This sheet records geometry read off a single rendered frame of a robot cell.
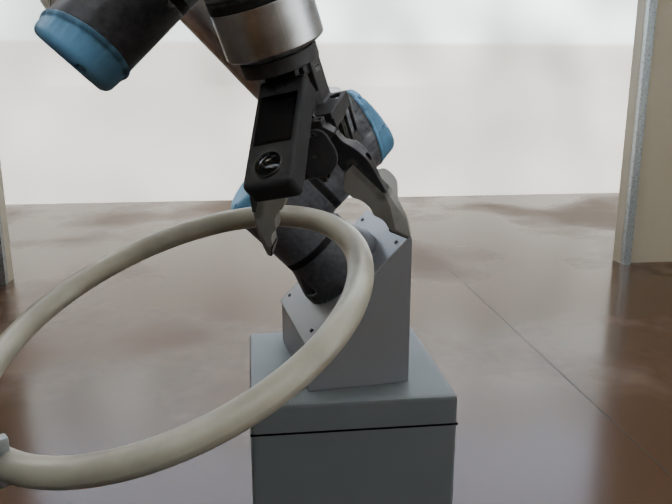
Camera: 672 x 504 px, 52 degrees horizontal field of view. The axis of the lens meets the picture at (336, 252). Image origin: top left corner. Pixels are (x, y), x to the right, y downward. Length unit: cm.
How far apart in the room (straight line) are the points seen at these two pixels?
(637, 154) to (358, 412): 485
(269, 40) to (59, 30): 21
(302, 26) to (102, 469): 41
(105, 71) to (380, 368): 88
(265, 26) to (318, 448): 94
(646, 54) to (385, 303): 479
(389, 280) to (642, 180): 487
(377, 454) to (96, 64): 95
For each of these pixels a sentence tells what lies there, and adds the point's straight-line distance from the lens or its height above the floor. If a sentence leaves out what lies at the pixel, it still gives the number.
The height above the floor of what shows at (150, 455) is 113.
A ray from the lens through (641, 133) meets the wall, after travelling 597.
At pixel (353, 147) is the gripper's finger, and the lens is 63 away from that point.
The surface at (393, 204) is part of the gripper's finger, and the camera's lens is 65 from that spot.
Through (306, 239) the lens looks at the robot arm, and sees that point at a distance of 134.
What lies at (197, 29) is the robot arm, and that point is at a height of 152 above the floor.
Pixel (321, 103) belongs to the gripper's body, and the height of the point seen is 141.
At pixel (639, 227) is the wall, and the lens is 616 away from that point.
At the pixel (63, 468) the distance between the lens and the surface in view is 67.
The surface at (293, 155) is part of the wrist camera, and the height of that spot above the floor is 138.
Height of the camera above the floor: 143
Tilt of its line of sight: 14 degrees down
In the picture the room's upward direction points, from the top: straight up
